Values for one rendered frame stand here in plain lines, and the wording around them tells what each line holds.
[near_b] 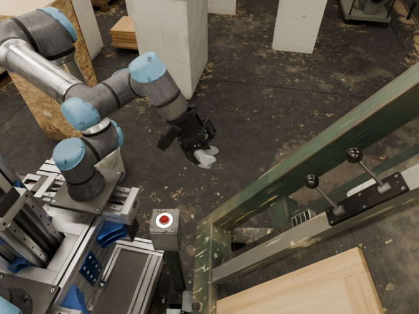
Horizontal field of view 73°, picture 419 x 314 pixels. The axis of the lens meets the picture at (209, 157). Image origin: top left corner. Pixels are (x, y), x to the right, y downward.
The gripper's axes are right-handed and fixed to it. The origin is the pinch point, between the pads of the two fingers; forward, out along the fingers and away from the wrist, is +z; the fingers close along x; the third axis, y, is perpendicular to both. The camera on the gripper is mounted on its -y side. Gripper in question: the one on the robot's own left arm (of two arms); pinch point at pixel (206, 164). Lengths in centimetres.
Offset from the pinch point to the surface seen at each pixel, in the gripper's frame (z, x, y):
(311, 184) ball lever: 6.0, -6.8, 29.0
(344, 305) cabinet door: 23.9, -28.4, 31.9
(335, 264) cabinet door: 22.4, -19.4, 30.7
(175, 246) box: 42, -4, -37
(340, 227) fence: 19.2, -11.1, 32.9
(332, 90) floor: 164, 268, 17
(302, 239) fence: 22.8, -12.3, 22.4
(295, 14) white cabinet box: 91, 355, -10
